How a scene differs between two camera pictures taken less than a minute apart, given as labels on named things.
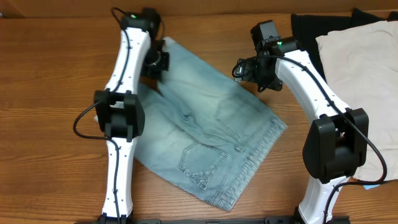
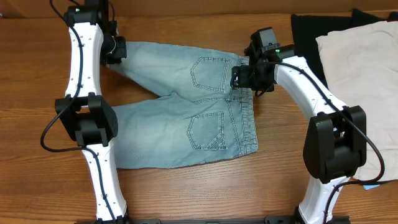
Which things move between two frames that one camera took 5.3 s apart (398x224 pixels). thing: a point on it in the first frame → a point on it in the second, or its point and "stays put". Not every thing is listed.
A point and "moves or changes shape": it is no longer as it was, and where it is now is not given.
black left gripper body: x=155 y=61 → x=113 y=49
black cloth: x=306 y=28 stays put
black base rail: x=268 y=220 stays put
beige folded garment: x=361 y=64 stays put
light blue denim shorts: x=203 y=129 moves or changes shape
